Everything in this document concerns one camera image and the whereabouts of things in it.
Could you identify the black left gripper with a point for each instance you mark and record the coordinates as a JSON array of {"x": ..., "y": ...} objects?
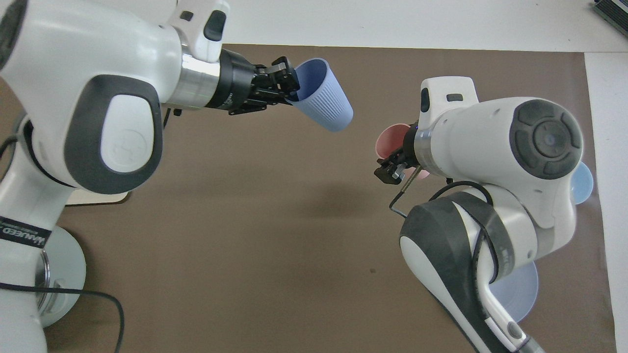
[{"x": 240, "y": 86}]

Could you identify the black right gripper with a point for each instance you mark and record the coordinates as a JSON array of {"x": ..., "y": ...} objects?
[{"x": 411, "y": 147}]

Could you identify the pink cup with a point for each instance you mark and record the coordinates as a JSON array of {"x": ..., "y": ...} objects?
[{"x": 390, "y": 139}]

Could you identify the blue ribbed cup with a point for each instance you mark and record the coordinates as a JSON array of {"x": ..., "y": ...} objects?
[{"x": 324, "y": 98}]

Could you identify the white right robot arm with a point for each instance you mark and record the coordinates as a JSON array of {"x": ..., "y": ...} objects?
[{"x": 490, "y": 162}]

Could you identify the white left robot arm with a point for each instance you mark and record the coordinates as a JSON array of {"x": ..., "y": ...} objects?
[{"x": 83, "y": 98}]

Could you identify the cream rabbit print tray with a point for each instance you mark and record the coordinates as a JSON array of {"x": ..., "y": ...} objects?
[{"x": 103, "y": 197}]

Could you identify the brown table mat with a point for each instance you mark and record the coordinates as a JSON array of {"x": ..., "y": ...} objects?
[{"x": 274, "y": 220}]

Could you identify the pale blue round plate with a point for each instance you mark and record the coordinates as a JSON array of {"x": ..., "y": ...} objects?
[{"x": 517, "y": 294}]

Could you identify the light blue bowl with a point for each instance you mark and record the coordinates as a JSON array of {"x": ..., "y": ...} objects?
[{"x": 584, "y": 184}]

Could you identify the grey ribbed device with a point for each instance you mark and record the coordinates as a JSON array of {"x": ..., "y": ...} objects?
[{"x": 612, "y": 11}]

